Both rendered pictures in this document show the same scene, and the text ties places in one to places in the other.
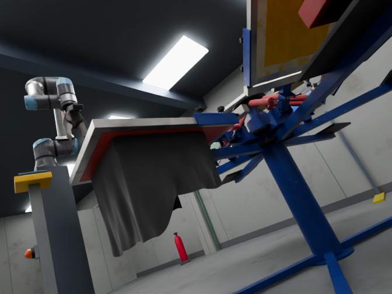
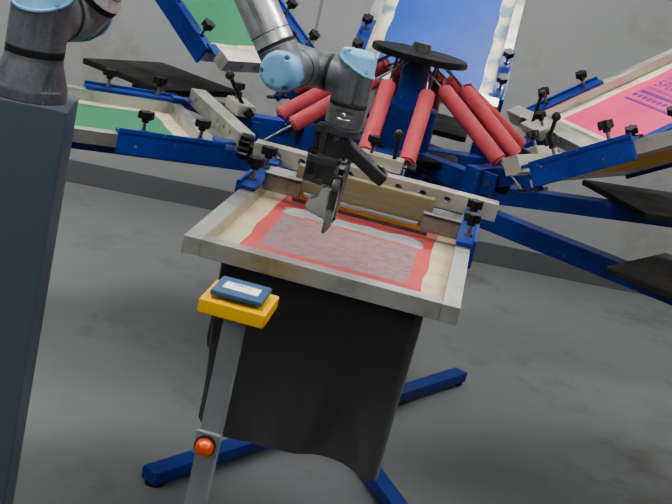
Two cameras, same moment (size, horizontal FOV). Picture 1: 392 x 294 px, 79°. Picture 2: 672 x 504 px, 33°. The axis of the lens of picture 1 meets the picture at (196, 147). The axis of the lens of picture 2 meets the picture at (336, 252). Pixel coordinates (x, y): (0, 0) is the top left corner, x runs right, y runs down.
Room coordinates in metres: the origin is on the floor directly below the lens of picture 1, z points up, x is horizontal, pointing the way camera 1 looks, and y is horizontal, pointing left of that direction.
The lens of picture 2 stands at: (-0.67, 1.99, 1.68)
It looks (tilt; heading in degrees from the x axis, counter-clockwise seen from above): 16 degrees down; 317
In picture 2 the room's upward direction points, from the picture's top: 13 degrees clockwise
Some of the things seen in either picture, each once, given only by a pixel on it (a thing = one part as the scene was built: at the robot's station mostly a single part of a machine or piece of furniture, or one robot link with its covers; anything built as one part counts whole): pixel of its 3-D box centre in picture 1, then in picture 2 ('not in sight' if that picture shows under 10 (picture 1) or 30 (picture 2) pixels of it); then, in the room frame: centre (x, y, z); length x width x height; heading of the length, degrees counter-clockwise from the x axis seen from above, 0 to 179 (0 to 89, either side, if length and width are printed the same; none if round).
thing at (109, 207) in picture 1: (114, 203); (302, 367); (1.04, 0.43, 0.74); 0.45 x 0.03 x 0.43; 42
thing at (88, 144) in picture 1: (156, 150); (346, 234); (1.23, 0.21, 0.97); 0.79 x 0.58 x 0.04; 132
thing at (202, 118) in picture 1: (215, 120); (466, 238); (1.18, -0.15, 0.98); 0.30 x 0.05 x 0.07; 132
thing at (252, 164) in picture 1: (248, 167); (243, 118); (2.59, -0.44, 0.91); 1.34 x 0.41 x 0.08; 12
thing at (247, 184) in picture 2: not in sight; (257, 183); (1.60, 0.22, 0.97); 0.30 x 0.05 x 0.07; 132
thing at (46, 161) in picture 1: (46, 165); (31, 70); (1.42, 0.97, 1.25); 0.15 x 0.15 x 0.10
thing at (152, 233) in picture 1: (179, 175); not in sight; (1.04, 0.12, 0.74); 0.46 x 0.04 x 0.42; 132
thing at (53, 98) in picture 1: (62, 101); (303, 66); (1.07, 0.58, 1.38); 0.11 x 0.11 x 0.08; 35
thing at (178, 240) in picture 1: (180, 247); not in sight; (5.75, 1.21, 0.34); 0.31 x 0.30 x 0.68; 146
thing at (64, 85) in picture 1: (65, 90); (352, 77); (1.00, 0.51, 1.38); 0.09 x 0.08 x 0.11; 35
